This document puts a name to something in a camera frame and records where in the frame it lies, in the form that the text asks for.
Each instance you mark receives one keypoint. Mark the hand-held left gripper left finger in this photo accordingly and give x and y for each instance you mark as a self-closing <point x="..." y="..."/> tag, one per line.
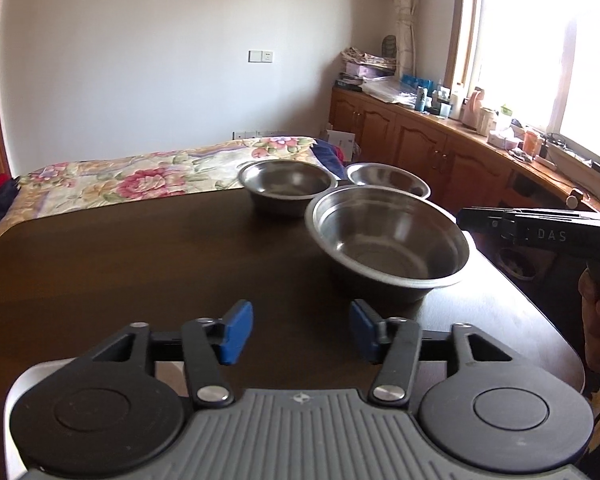
<point x="236" y="332"/>

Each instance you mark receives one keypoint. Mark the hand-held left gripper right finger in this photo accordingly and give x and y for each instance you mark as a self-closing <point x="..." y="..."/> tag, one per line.
<point x="362" y="330"/>

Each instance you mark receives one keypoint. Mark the stack of papers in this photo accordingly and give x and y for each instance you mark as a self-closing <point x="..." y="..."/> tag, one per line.
<point x="367" y="62"/>

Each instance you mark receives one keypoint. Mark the white wall socket strip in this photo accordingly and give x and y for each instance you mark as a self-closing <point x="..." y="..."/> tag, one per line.
<point x="255" y="134"/>

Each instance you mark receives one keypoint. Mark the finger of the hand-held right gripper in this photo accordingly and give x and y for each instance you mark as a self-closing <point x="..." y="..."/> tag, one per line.
<point x="482" y="221"/>

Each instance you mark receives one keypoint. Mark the wooden framed window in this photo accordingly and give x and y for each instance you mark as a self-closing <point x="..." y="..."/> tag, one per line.
<point x="530" y="50"/>

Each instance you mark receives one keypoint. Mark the small steel bowl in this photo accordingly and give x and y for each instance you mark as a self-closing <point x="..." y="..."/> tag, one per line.
<point x="387" y="177"/>

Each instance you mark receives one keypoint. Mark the red cloth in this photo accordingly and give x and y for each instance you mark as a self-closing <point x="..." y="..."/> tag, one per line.
<point x="0" y="185"/>

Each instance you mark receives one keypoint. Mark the white wall switch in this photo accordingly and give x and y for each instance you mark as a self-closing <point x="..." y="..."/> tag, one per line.
<point x="261" y="56"/>

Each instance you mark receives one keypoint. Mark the wooden cabinet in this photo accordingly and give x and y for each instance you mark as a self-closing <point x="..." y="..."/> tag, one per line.
<point x="410" y="135"/>

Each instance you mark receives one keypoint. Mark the clear plastic bag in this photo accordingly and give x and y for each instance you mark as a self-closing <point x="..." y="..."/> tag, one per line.
<point x="387" y="91"/>

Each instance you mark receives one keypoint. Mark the grey oval ornament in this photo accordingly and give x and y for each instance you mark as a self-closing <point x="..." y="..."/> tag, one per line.
<point x="390" y="47"/>

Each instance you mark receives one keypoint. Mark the white paper box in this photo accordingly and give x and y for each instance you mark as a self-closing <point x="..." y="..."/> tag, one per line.
<point x="341" y="142"/>

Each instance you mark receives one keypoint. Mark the large steel bowl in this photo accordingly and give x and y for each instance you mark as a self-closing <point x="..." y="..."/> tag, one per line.
<point x="390" y="240"/>

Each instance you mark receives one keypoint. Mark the floral bedspread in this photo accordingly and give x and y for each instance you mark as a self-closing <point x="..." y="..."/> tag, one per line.
<point x="145" y="180"/>

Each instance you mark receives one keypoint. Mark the patterned cream curtain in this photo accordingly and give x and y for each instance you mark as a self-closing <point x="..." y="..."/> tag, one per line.
<point x="406" y="15"/>

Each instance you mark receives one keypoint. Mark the floral square plate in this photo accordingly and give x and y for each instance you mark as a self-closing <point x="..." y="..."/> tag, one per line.
<point x="30" y="377"/>

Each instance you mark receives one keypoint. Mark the medium steel bowl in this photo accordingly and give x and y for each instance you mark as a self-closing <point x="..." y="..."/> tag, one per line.
<point x="285" y="185"/>

